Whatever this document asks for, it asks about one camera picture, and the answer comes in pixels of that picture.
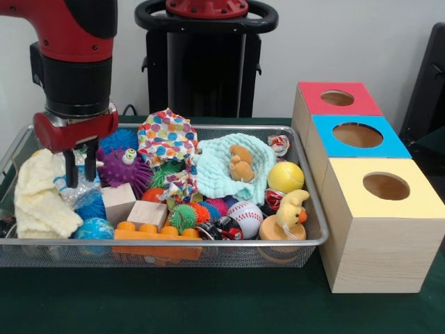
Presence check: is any cream knitted cloth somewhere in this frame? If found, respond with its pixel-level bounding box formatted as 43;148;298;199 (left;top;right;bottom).
14;149;84;239

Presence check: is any white toy baseball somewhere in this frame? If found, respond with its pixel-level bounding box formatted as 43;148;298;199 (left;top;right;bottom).
225;200;264;239

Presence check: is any silver mesh bin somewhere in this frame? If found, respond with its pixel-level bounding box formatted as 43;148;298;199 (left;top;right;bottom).
0;122;330;269

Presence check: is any yellow plush duck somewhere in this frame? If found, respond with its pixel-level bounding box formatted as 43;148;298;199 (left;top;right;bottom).
274;189;309;232

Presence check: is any crushed clear plastic bottle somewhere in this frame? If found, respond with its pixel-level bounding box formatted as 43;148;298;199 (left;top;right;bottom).
52;163;102;209

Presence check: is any brown plush toy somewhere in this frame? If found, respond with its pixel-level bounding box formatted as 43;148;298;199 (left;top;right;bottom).
228;144;257;183

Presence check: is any purple spiky monster toy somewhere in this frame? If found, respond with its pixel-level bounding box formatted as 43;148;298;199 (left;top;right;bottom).
94;145;154;201

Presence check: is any yellow tennis ball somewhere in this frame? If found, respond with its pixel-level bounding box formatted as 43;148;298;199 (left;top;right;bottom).
266;161;305;194

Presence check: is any blue spiky ball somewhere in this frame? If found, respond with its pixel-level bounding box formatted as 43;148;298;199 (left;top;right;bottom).
99;128;140;154

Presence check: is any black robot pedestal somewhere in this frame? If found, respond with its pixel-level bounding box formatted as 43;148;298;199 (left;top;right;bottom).
134;0;279;118

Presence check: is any wooden three-hole box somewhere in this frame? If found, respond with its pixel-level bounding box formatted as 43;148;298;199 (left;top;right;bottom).
291;81;445;294

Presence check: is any orange building brick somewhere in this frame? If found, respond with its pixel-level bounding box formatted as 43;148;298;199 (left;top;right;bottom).
113;221;203;241

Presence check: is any polka dot cloth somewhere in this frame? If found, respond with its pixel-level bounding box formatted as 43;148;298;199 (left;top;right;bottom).
137;107;200;205

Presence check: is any black panel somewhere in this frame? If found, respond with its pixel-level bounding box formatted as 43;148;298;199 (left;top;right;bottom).
398;22;445;140

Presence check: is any dark green tablecloth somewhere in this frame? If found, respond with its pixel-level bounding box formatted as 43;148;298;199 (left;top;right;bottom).
0;116;445;334

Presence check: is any mint green cloth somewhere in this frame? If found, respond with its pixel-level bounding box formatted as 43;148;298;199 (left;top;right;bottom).
191;133;277;209

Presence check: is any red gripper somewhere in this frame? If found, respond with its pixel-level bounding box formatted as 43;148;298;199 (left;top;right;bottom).
33;107;120;189

